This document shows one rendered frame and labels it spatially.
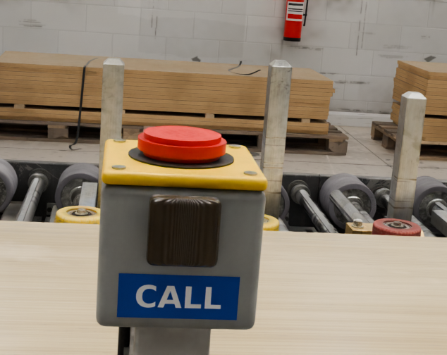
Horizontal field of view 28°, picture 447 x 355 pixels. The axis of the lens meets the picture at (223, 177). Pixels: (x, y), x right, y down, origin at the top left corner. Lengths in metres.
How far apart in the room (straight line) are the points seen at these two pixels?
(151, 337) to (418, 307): 0.78
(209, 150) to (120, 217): 0.05
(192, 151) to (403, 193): 1.23
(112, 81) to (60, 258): 0.37
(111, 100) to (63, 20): 6.09
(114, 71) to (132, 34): 6.08
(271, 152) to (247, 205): 1.15
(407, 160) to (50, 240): 0.64
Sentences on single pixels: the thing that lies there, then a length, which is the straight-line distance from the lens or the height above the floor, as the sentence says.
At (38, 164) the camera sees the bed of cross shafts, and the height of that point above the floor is 0.84.
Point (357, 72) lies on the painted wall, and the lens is 7.85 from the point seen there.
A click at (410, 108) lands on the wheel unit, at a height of 1.09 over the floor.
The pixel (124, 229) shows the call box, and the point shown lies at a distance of 0.37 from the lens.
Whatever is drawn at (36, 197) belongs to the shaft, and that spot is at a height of 0.81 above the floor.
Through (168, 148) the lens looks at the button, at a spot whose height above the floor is 1.23.
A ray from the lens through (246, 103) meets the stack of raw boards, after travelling 6.39.
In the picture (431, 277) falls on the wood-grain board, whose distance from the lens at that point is 1.28.
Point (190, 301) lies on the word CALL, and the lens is 0.39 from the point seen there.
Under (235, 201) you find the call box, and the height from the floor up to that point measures 1.21.
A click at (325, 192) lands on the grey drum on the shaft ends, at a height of 0.82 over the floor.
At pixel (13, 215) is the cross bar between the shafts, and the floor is 0.74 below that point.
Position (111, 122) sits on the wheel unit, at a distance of 1.49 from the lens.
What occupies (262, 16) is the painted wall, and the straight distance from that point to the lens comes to 7.63.
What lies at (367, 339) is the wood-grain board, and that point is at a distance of 1.05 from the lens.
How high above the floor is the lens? 1.31
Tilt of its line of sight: 14 degrees down
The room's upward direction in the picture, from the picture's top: 4 degrees clockwise
